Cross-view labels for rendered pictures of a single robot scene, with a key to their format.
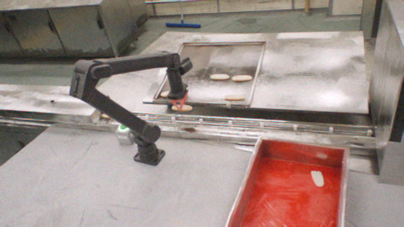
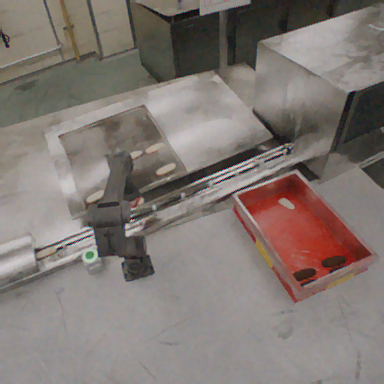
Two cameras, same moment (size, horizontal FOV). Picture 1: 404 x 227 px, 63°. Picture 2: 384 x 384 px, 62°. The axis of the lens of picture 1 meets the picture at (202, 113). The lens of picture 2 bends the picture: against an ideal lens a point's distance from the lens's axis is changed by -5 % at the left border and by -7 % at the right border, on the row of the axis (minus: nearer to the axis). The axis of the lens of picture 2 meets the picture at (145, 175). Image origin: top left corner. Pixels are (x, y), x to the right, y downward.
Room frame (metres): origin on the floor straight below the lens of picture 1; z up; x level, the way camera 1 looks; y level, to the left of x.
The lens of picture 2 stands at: (0.51, 0.58, 1.97)
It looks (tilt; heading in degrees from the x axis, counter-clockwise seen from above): 45 degrees down; 322
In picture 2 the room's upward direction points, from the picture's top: 12 degrees counter-clockwise
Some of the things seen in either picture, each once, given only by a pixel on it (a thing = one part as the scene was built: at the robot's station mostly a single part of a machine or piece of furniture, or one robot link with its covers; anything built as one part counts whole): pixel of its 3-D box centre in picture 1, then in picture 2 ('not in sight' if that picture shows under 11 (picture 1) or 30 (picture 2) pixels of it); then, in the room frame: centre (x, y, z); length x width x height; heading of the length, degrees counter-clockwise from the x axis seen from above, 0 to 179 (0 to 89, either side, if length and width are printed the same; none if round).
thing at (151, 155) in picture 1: (147, 149); (136, 263); (1.09, 0.26, 0.86); 0.12 x 0.09 x 0.08; 58
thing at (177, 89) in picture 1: (176, 86); (127, 185); (1.27, 0.09, 1.04); 0.10 x 0.07 x 0.07; 156
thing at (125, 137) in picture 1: (128, 136); (93, 262); (1.24, 0.36, 0.84); 0.08 x 0.08 x 0.11; 66
